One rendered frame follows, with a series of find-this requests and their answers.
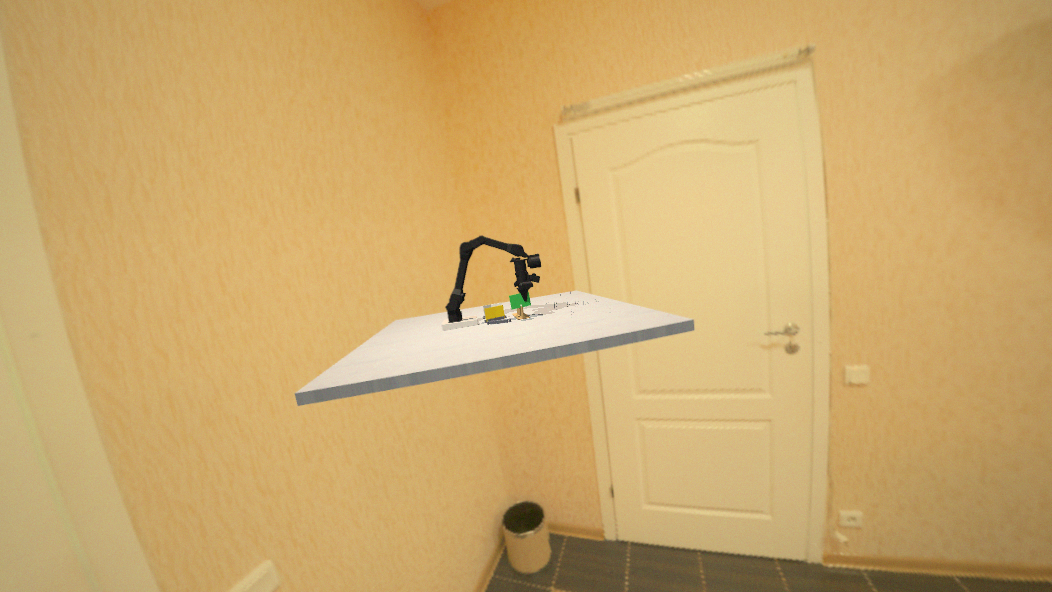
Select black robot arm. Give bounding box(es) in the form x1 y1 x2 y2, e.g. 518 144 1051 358
445 234 541 323

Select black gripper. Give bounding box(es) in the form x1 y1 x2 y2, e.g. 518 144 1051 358
514 269 533 301

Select olive slotted board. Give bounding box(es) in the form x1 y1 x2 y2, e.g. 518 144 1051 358
484 305 505 320

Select green notched board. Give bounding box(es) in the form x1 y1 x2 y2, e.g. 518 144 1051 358
509 292 531 310

